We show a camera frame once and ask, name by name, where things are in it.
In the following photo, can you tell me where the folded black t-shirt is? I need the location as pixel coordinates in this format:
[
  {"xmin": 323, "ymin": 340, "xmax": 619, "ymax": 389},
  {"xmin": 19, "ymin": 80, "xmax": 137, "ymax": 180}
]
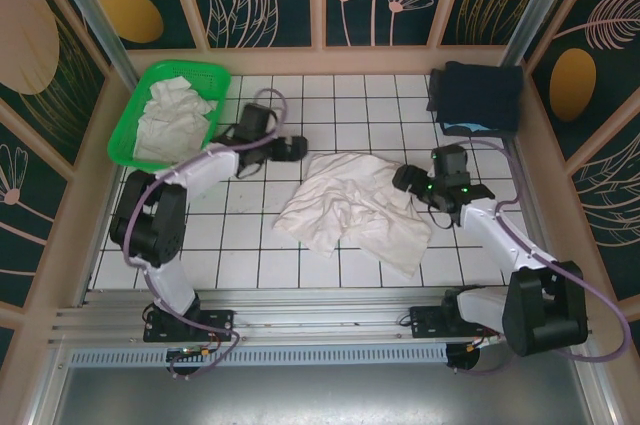
[{"xmin": 425, "ymin": 67, "xmax": 516, "ymax": 140}]

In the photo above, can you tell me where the crumpled white t-shirt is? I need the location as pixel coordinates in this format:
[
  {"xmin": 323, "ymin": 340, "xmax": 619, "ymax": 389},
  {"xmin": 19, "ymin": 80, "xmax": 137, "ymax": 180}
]
[{"xmin": 132, "ymin": 77, "xmax": 220, "ymax": 164}]

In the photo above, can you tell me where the green plastic basket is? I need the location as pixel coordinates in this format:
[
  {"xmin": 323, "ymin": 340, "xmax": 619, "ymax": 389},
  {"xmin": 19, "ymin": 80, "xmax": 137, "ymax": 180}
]
[{"xmin": 108, "ymin": 59, "xmax": 232, "ymax": 169}]

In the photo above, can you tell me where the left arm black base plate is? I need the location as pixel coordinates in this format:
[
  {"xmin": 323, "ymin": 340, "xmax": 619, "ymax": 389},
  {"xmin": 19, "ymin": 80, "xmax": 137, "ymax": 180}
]
[{"xmin": 143, "ymin": 302, "xmax": 236, "ymax": 344}]

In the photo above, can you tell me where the folded navy t-shirt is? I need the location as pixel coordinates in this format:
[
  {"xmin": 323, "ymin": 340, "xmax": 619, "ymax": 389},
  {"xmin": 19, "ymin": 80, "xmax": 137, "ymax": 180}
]
[{"xmin": 432, "ymin": 60, "xmax": 525, "ymax": 135}]

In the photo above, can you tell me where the slotted grey cable duct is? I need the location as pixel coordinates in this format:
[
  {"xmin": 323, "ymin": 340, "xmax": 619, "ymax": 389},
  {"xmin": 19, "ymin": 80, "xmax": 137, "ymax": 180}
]
[{"xmin": 69, "ymin": 344, "xmax": 450, "ymax": 367}]

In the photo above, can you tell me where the aluminium corner post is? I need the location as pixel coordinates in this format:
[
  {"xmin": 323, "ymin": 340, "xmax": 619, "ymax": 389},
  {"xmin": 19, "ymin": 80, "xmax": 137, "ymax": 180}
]
[
  {"xmin": 40, "ymin": 0, "xmax": 140, "ymax": 91},
  {"xmin": 505, "ymin": 0, "xmax": 571, "ymax": 69}
]

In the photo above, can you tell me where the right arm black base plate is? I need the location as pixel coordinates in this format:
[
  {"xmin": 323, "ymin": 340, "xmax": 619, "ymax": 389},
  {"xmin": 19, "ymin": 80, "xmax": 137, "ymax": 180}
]
[{"xmin": 409, "ymin": 304, "xmax": 501, "ymax": 342}]

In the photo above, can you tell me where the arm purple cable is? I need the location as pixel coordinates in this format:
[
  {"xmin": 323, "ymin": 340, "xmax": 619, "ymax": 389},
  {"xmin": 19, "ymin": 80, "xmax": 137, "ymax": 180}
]
[
  {"xmin": 449, "ymin": 138, "xmax": 632, "ymax": 376},
  {"xmin": 121, "ymin": 88, "xmax": 294, "ymax": 382}
]

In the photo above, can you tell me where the large white t-shirt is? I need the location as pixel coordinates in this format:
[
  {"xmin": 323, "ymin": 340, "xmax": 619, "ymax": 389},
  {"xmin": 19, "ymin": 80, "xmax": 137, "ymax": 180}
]
[{"xmin": 272, "ymin": 152, "xmax": 434, "ymax": 280}]

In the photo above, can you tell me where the grey metal sheet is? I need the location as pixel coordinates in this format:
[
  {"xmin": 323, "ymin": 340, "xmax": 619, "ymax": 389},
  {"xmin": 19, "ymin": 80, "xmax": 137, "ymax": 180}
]
[{"xmin": 47, "ymin": 363, "xmax": 594, "ymax": 425}]

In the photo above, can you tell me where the folded light blue t-shirt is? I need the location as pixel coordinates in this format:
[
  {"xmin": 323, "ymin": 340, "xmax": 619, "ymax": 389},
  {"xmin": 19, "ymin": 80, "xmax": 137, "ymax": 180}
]
[{"xmin": 446, "ymin": 120, "xmax": 490, "ymax": 133}]

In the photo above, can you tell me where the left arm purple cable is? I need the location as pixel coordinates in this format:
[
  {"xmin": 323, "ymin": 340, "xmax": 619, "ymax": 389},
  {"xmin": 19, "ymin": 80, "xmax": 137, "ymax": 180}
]
[{"xmin": 121, "ymin": 88, "xmax": 294, "ymax": 382}]

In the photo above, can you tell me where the aluminium frame rail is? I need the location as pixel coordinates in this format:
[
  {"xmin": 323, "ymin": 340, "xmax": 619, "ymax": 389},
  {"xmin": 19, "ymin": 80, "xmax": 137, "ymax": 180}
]
[{"xmin": 49, "ymin": 287, "xmax": 592, "ymax": 347}]

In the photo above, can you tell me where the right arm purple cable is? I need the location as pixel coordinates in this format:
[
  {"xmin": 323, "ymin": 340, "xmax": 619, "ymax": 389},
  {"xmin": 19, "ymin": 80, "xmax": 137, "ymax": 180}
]
[{"xmin": 449, "ymin": 138, "xmax": 632, "ymax": 376}]

